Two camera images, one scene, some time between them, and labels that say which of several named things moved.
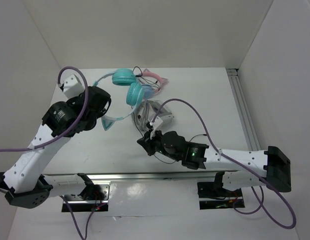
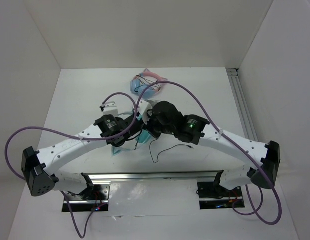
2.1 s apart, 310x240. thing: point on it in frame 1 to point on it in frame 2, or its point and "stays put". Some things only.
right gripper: (147, 143) to (148, 129)
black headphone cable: (157, 86) to (137, 143)
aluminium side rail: (252, 140) stays put
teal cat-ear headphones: (135, 94) to (142, 137)
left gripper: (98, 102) to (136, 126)
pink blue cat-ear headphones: (149, 90) stays put
